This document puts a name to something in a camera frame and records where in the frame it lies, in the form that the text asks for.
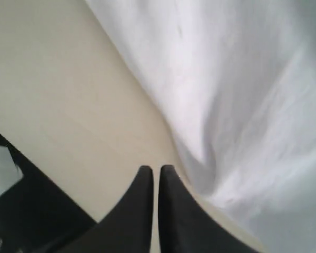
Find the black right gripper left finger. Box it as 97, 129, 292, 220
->
42, 166, 154, 252

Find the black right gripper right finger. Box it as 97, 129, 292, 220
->
158, 165, 256, 253

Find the white t-shirt red logo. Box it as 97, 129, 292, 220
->
88, 1, 316, 252

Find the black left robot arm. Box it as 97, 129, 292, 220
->
0, 134, 96, 252

